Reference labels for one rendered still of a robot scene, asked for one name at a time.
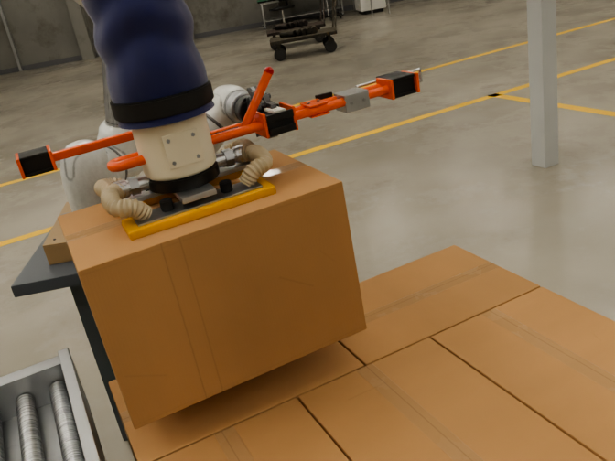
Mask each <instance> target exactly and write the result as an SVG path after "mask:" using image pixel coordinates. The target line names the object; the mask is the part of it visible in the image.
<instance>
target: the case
mask: <svg viewBox="0 0 615 461"><path fill-rule="evenodd" d="M268 152H269V153H270V154H271V156H272V158H273V165H272V167H271V168H270V169H269V171H268V172H267V173H264V175H262V176H260V177H261V178H263V179H264V180H266V181H267V182H269V183H271V184H272V185H274V186H275V190H276V193H275V194H273V195H270V196H267V197H264V198H259V199H257V200H254V201H251V202H248V203H245V204H242V205H239V206H236V207H233V208H230V209H226V210H223V211H220V212H217V213H214V214H211V215H209V216H206V217H203V218H200V219H197V220H193V221H189V222H186V223H183V224H180V225H178V226H175V227H172V228H169V229H166V230H162V231H159V232H156V233H153V234H150V235H147V236H145V237H142V238H138V239H135V240H132V241H131V240H130V238H129V237H128V235H127V233H126V232H125V230H124V227H123V225H122V220H124V219H128V218H131V217H129V216H128V217H127V218H126V217H123V218H120V217H114V216H113V215H110V214H108V212H106V210H105V209H104V208H103V205H102V203H100V204H96V205H93V206H90V207H88V208H85V209H79V210H76V211H73V212H70V213H67V214H64V215H61V216H58V220H59V225H60V227H61V229H62V232H63V235H64V238H65V240H66V243H67V245H68V248H69V250H70V255H71V258H72V260H73V262H74V265H75V268H76V270H77V273H78V276H79V278H80V281H81V285H82V288H83V291H84V293H85V295H86V298H87V301H88V303H89V306H90V309H91V311H92V315H93V318H94V321H95V323H96V326H97V328H98V331H99V333H100V336H101V339H102V343H103V345H104V348H105V351H106V353H107V356H108V359H109V361H110V363H111V366H112V369H113V373H114V376H115V378H116V380H117V383H118V386H119V388H120V391H121V394H122V396H123V398H124V403H125V405H126V408H127V411H128V413H129V415H130V418H131V421H132V423H133V426H134V429H138V428H140V427H142V426H145V425H147V424H149V423H152V422H154V421H156V420H159V419H161V418H163V417H165V416H168V415H170V414H172V413H175V412H177V411H179V410H182V409H184V408H186V407H189V406H190V405H192V404H195V403H197V402H200V401H203V400H205V399H207V398H210V397H211V396H213V395H215V394H218V393H220V392H222V391H226V390H228V389H230V388H232V387H234V386H236V385H239V384H241V383H243V382H245V381H248V380H250V379H253V378H255V377H257V376H260V375H262V374H264V373H266V372H268V371H270V370H274V369H276V368H278V367H280V366H283V365H285V364H287V363H289V362H291V361H293V360H295V359H299V358H301V357H304V356H306V355H307V354H309V353H312V352H314V351H316V350H319V349H321V348H325V347H326V346H328V345H330V344H333V343H335V342H337V341H340V340H342V339H344V338H347V337H349V336H351V335H354V334H356V333H358V332H360V331H363V330H364V329H366V328H367V327H366V321H365V315H364V310H363V304H362V299H361V288H360V283H359V277H358V272H357V266H356V261H355V255H354V250H353V245H352V239H351V229H350V224H349V218H348V212H347V207H346V201H345V196H344V190H343V185H342V181H340V180H338V179H337V178H335V177H332V176H329V175H327V174H325V173H323V172H321V171H319V170H317V169H316V168H314V167H311V166H308V165H306V164H304V163H302V162H300V161H298V160H296V159H294V158H292V157H290V156H288V155H285V154H283V153H280V152H278V151H276V150H275V149H274V150H271V151H268Z"/></svg>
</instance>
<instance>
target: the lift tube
mask: <svg viewBox="0 0 615 461"><path fill-rule="evenodd" d="M81 1H82V4H83V7H84V9H85V11H86V13H87V14H88V16H89V17H90V19H91V20H92V22H93V39H94V46H95V49H96V51H97V52H98V54H99V56H100V57H101V59H102V60H103V62H104V63H105V65H106V82H107V87H108V90H109V93H110V96H111V99H112V102H113V103H133V102H143V101H149V100H154V99H157V98H162V97H166V96H169V95H174V94H177V93H181V92H183V91H189V90H192V89H195V88H198V87H199V86H201V85H203V84H205V83H206V82H208V76H207V71H206V68H205V65H204V62H203V60H202V57H201V55H200V53H199V51H198V50H197V48H196V46H195V43H194V41H193V33H194V21H193V16H192V14H191V12H190V10H189V8H188V6H187V5H186V3H185V2H184V0H81ZM213 106H214V102H213V101H211V102H209V103H207V104H205V105H203V106H201V107H199V108H197V109H194V110H192V111H189V112H186V113H181V114H177V115H174V116H170V117H166V118H162V119H157V120H152V121H146V122H138V123H121V122H118V127H119V128H121V129H128V130H134V129H145V128H151V127H157V126H161V125H166V124H171V123H177V122H180V121H184V120H187V119H189V118H192V117H195V116H197V115H200V114H202V113H205V112H207V111H208V110H210V109H211V108H213Z"/></svg>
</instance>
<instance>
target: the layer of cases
mask: <svg viewBox="0 0 615 461"><path fill-rule="evenodd" d="M360 288H361V299H362V304H363V310H364V315H365V321H366V327H367V328H366V329H364V330H363V331H360V332H358V333H356V334H354V335H351V336H349V337H347V338H344V339H342V340H340V341H337V342H335V343H333V344H330V345H328V346H326V347H325V348H321V349H319V350H316V351H314V352H312V353H309V354H307V355H306V356H304V357H301V358H299V359H295V360H293V361H291V362H289V363H287V364H285V365H283V366H280V367H278V368H276V369H274V370H270V371H268V372H266V373H264V374H262V375H260V376H257V377H255V378H253V379H250V380H248V381H245V382H243V383H241V384H239V385H236V386H234V387H232V388H230V389H228V390H226V391H222V392H220V393H218V394H215V395H213V396H211V397H210V398H207V399H205V400H203V401H200V402H197V403H195V404H192V405H190V406H189V407H186V408H184V409H182V410H179V411H177V412H175V413H172V414H170V415H168V416H165V417H163V418H161V419H159V420H156V421H154V422H152V423H149V424H147V425H145V426H142V427H140V428H138V429H134V426H133V423H132V421H131V418H130V415H129V413H128V411H127V408H126V405H125V403H124V398H123V396H122V394H121V391H120V388H119V386H118V383H117V380H113V381H109V382H108V384H109V387H110V390H111V392H112V395H113V399H114V402H115V405H116V408H117V411H118V413H119V415H120V418H121V421H122V424H123V427H124V431H125V433H126V436H127V439H128V442H129V445H130V447H131V450H132V453H133V455H134V458H135V461H615V321H613V320H611V319H609V318H607V317H605V316H603V315H600V314H598V313H596V312H594V311H592V310H590V309H588V308H586V307H584V306H582V305H579V304H577V303H575V302H573V301H571V300H569V299H567V298H565V297H563V296H562V295H558V294H556V293H554V292H552V291H550V290H548V289H546V288H544V287H541V286H540V285H538V284H535V283H533V282H531V281H529V280H527V279H525V278H523V277H521V276H520V275H517V274H515V273H512V272H510V271H508V270H506V269H504V268H502V267H500V266H499V265H496V264H494V263H491V262H489V261H487V260H485V259H483V258H481V257H479V256H477V255H475V254H473V253H471V252H468V251H466V250H464V249H462V248H460V247H458V246H456V245H452V246H450V247H447V248H446V249H443V250H441V251H438V252H434V253H432V254H429V255H428V256H425V257H423V258H420V259H418V260H415V261H412V262H410V263H407V264H404V265H402V266H399V267H397V268H394V269H393V270H390V271H388V272H385V273H381V274H379V275H376V276H374V277H372V278H370V279H367V280H365V281H362V282H360Z"/></svg>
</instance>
